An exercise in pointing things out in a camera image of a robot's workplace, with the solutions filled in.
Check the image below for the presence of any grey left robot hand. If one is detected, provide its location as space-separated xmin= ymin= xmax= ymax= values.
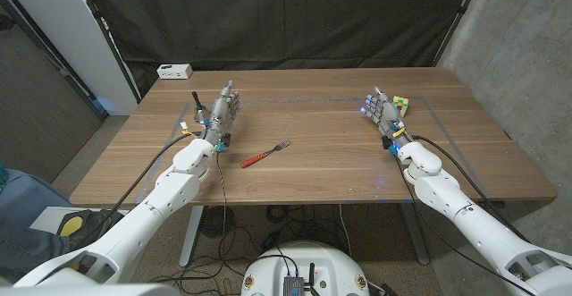
xmin=203 ymin=80 xmax=242 ymax=143

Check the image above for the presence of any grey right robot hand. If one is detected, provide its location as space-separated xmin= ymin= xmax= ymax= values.
xmin=360 ymin=85 xmax=411 ymax=148

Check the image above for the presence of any silver handbell with black handle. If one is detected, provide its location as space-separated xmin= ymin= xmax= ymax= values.
xmin=191 ymin=90 xmax=210 ymax=125

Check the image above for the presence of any multicolour puzzle cube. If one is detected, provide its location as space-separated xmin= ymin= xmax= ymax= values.
xmin=391 ymin=95 xmax=410 ymax=118

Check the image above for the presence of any black backdrop curtain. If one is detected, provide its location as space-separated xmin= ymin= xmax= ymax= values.
xmin=73 ymin=0 xmax=486 ymax=98

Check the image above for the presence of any round black fan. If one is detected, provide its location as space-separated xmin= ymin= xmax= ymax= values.
xmin=199 ymin=205 xmax=237 ymax=239

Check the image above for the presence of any grey table leg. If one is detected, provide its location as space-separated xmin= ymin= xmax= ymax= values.
xmin=400 ymin=202 xmax=431 ymax=266

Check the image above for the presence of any backdrop stand pole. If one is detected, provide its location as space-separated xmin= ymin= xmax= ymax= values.
xmin=432 ymin=0 xmax=486 ymax=68
xmin=70 ymin=0 xmax=143 ymax=105

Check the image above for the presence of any white table leg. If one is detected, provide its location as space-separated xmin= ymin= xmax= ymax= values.
xmin=178 ymin=205 xmax=206 ymax=268

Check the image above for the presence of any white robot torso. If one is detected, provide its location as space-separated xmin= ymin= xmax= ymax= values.
xmin=240 ymin=241 xmax=371 ymax=296

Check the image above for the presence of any grey box on torso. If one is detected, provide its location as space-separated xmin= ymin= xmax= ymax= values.
xmin=282 ymin=275 xmax=306 ymax=296

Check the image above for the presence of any yellow and black foot pedal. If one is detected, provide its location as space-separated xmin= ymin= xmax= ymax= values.
xmin=56 ymin=209 xmax=87 ymax=239

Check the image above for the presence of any white pedal platform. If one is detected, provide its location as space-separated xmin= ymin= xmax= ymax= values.
xmin=29 ymin=205 xmax=72 ymax=235

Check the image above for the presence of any person's leg in blue jeans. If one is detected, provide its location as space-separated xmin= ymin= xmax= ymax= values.
xmin=0 ymin=215 xmax=73 ymax=283

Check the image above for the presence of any fork with red handle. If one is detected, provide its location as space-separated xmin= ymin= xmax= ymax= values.
xmin=240 ymin=139 xmax=291 ymax=169

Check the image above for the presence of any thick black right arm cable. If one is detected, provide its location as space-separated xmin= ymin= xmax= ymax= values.
xmin=409 ymin=134 xmax=533 ymax=244

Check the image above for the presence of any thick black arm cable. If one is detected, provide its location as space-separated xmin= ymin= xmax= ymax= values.
xmin=409 ymin=134 xmax=533 ymax=244
xmin=75 ymin=131 xmax=202 ymax=248

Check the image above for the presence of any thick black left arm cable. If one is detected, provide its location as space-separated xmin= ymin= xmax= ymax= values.
xmin=75 ymin=131 xmax=202 ymax=248

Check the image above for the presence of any thin black left wrist cable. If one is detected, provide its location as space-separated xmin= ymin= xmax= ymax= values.
xmin=215 ymin=150 xmax=230 ymax=261

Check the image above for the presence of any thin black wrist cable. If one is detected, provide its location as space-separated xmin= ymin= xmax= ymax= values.
xmin=391 ymin=152 xmax=537 ymax=296
xmin=215 ymin=150 xmax=230 ymax=261

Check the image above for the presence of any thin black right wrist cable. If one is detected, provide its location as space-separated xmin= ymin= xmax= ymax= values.
xmin=391 ymin=152 xmax=537 ymax=296

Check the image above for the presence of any white floor cable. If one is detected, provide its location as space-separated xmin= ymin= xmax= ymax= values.
xmin=338 ymin=204 xmax=355 ymax=258

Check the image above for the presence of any tangle of black floor cables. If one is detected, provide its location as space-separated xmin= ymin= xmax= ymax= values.
xmin=147 ymin=204 xmax=349 ymax=296

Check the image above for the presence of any white wall panel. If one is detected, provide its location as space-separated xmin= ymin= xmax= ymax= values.
xmin=0 ymin=0 xmax=139 ymax=116

